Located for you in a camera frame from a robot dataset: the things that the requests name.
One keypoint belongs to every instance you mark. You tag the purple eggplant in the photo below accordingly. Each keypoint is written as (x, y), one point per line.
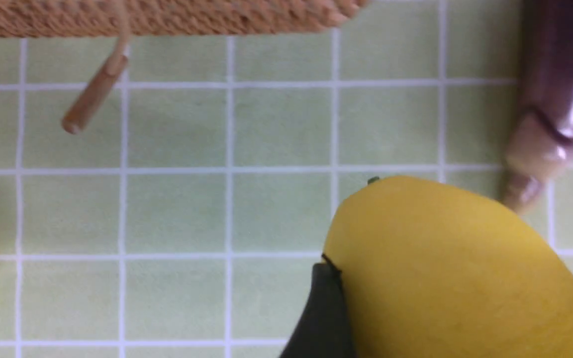
(541, 143)

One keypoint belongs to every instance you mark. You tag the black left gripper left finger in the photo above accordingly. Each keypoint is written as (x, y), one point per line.
(324, 329)

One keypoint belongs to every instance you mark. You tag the wooden basket toggle peg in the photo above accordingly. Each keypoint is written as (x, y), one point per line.
(82, 111)

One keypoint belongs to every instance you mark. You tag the woven rattan basket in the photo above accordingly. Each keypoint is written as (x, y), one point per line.
(95, 18)

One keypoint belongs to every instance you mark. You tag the yellow lemon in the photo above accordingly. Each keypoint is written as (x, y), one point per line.
(434, 271)

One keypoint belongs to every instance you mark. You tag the green checkered tablecloth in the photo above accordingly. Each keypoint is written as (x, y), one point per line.
(185, 220)

